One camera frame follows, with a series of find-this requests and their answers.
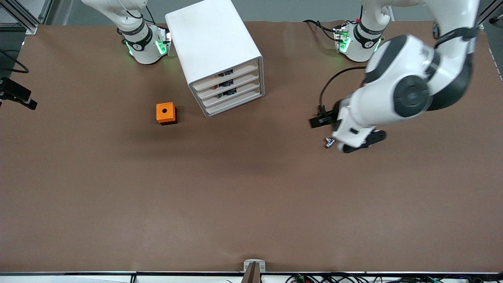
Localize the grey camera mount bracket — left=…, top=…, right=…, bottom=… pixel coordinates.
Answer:
left=243, top=259, right=266, bottom=283

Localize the orange box with hole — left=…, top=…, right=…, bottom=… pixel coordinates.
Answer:
left=156, top=102, right=178, bottom=126

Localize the white table edge rail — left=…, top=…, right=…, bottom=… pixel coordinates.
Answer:
left=0, top=271, right=503, bottom=283

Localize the white drawer cabinet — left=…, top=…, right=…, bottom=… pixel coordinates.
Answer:
left=165, top=0, right=265, bottom=118

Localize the black base power cable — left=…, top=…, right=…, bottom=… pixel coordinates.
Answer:
left=303, top=19, right=339, bottom=43

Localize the tangled cable bundle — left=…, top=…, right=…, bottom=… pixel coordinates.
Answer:
left=285, top=272, right=503, bottom=283

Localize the brown table mat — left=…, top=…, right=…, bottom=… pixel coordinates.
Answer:
left=0, top=20, right=503, bottom=274

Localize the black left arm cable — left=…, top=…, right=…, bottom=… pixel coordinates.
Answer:
left=319, top=66, right=368, bottom=107

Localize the grey base connector box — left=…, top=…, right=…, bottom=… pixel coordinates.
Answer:
left=157, top=26, right=172, bottom=56
left=334, top=23, right=351, bottom=53

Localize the aluminium frame profile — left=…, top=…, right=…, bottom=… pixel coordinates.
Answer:
left=3, top=0, right=54, bottom=35
left=475, top=0, right=503, bottom=30

